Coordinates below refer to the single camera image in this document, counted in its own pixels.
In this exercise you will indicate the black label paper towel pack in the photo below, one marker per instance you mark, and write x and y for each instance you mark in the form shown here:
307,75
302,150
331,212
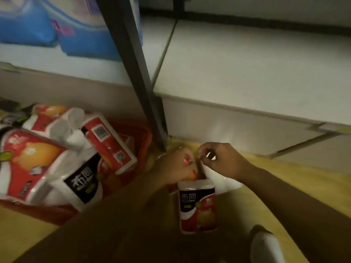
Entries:
79,180

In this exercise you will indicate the red shopping basket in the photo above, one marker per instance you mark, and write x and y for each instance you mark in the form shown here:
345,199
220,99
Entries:
131,150

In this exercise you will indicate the green shelf price tag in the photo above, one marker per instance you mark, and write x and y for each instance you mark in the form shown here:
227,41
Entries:
8,67
344,130

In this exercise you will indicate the person's white shoe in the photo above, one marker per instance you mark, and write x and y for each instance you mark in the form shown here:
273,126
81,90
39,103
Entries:
266,247

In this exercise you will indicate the person's left forearm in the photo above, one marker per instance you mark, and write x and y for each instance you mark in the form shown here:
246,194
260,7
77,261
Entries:
109,224

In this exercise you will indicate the person's right hand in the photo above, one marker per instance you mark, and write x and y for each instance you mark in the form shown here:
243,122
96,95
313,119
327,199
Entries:
229,161

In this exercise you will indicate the large red paper towel pack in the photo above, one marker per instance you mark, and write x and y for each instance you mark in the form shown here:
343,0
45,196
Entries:
24,161

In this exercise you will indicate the red white paper towel pack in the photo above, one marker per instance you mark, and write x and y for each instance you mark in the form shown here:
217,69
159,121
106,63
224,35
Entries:
109,142

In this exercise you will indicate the person's left fingers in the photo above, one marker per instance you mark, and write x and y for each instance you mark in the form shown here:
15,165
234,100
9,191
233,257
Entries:
188,160

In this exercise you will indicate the blue tissue packet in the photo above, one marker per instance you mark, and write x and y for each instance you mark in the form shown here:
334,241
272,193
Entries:
87,38
26,23

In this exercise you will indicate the person's right forearm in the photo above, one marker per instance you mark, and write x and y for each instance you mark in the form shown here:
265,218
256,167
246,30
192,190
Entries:
296,213

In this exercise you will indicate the small red paper towel pack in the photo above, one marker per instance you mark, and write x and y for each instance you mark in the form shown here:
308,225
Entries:
197,208

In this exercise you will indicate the person's right fingers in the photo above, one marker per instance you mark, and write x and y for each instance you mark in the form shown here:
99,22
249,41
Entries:
207,153

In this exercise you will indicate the person's left hand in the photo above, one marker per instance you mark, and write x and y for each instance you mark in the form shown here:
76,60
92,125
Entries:
172,168

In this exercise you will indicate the dark metal shelf post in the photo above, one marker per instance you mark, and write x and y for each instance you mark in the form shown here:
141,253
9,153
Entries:
131,65

